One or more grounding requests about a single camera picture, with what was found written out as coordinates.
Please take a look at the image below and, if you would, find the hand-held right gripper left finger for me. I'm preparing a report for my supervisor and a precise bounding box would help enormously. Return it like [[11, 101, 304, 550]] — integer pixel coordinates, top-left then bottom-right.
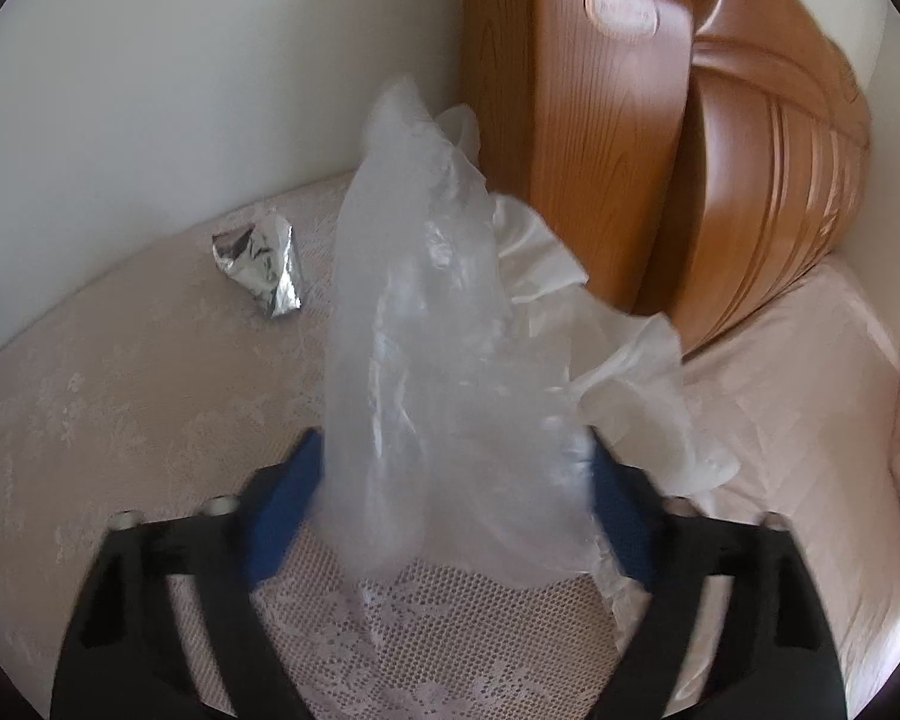
[[49, 427, 327, 720]]

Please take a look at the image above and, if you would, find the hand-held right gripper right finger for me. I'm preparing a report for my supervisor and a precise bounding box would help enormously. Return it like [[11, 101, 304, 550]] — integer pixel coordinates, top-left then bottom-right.
[[585, 427, 848, 720]]

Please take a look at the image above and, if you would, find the bed with pink sheet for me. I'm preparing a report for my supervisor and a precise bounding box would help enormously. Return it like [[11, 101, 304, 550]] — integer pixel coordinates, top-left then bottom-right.
[[675, 255, 900, 720]]

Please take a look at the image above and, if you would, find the crumpled silver foil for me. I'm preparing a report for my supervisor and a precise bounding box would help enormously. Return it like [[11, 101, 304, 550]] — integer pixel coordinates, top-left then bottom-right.
[[210, 211, 302, 322]]

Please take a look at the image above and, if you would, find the wooden headboard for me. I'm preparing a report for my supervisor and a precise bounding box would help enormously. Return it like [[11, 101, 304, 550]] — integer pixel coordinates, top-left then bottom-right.
[[634, 0, 875, 357]]

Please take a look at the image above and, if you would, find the wooden panel with oval label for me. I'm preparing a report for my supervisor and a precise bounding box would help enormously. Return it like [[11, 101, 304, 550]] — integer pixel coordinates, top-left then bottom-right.
[[461, 0, 695, 316]]

